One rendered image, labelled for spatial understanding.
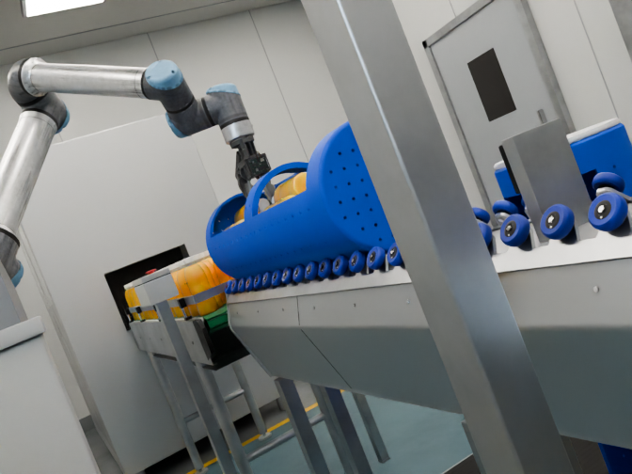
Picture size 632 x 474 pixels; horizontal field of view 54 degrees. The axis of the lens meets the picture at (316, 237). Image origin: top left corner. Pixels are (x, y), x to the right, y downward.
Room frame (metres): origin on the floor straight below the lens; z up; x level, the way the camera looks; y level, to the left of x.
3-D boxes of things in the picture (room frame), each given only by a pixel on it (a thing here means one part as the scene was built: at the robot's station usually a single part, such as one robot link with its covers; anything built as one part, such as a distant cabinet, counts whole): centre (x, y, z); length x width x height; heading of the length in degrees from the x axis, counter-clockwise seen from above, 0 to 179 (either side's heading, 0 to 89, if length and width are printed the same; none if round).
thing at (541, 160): (0.89, -0.34, 1.00); 0.10 x 0.04 x 0.15; 116
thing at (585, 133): (1.38, -0.57, 1.03); 0.28 x 0.28 x 0.01
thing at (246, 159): (1.81, 0.10, 1.30); 0.09 x 0.08 x 0.12; 25
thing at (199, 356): (2.87, 0.61, 0.45); 1.64 x 0.48 x 0.90; 26
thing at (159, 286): (2.15, 0.59, 1.05); 0.20 x 0.10 x 0.10; 26
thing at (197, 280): (2.13, 0.44, 0.99); 0.07 x 0.07 x 0.19
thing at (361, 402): (2.59, 0.08, 0.55); 0.04 x 0.04 x 1.10; 26
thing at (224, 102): (1.82, 0.10, 1.47); 0.10 x 0.09 x 0.12; 88
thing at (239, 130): (1.82, 0.10, 1.39); 0.10 x 0.09 x 0.05; 115
